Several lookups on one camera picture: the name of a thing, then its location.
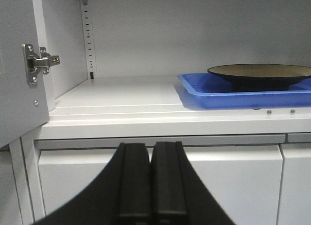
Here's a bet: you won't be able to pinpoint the white cabinet shelves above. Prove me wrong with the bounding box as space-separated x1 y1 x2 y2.
21 0 311 225

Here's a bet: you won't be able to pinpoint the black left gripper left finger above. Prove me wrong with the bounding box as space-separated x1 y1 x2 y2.
36 143 152 225

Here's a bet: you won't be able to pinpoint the blue plastic tray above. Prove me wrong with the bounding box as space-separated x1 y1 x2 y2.
177 73 311 109

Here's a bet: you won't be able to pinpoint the left metal door hinge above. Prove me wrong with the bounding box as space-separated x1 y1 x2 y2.
22 44 60 85

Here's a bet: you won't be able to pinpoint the left grey cabinet door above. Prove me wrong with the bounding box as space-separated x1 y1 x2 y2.
0 0 49 147

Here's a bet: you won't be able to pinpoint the beige plate with black rim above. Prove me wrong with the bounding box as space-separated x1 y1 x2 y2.
207 64 311 92

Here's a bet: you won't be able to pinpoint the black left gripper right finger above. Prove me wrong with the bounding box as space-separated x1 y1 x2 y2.
151 141 233 225

